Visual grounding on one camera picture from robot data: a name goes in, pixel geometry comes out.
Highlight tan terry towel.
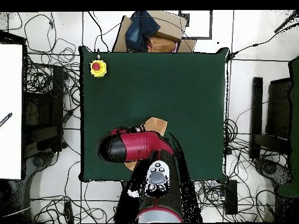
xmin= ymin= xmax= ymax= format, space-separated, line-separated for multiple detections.
xmin=123 ymin=117 xmax=168 ymax=172

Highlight white flat panel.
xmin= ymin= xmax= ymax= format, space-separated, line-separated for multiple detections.
xmin=0 ymin=44 xmax=23 ymax=180

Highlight black flat bar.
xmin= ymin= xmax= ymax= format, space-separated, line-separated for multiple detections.
xmin=249 ymin=76 xmax=264 ymax=160

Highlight dark green table cloth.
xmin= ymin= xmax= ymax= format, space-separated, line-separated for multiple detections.
xmin=78 ymin=45 xmax=230 ymax=183

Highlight yellow emergency stop button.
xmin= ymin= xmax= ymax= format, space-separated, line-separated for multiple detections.
xmin=89 ymin=54 xmax=108 ymax=78

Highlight black equipment rack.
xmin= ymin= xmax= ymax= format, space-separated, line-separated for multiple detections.
xmin=23 ymin=65 xmax=65 ymax=157
xmin=266 ymin=78 xmax=293 ymax=141

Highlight black stand base foot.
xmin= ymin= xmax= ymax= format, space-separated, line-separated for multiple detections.
xmin=253 ymin=157 xmax=293 ymax=187
xmin=25 ymin=151 xmax=57 ymax=173

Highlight orange folded cloth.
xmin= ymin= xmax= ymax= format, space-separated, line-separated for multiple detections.
xmin=147 ymin=36 xmax=178 ymax=53

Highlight blue denim jeans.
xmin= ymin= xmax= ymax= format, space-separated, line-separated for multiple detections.
xmin=124 ymin=10 xmax=161 ymax=52

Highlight striped black rod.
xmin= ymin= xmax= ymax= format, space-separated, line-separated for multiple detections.
xmin=0 ymin=112 xmax=13 ymax=128

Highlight brown cardboard box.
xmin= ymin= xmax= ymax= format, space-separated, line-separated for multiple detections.
xmin=112 ymin=10 xmax=197 ymax=53

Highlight black power box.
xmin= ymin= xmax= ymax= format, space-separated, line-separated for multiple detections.
xmin=224 ymin=179 xmax=238 ymax=215

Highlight black tripod rod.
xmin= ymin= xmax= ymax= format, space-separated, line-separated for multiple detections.
xmin=274 ymin=10 xmax=299 ymax=33

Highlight floor cable tangle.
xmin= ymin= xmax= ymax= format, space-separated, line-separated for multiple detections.
xmin=23 ymin=13 xmax=81 ymax=131
xmin=198 ymin=118 xmax=288 ymax=222

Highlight black rectangular frame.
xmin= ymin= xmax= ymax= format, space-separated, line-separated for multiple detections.
xmin=178 ymin=10 xmax=213 ymax=40

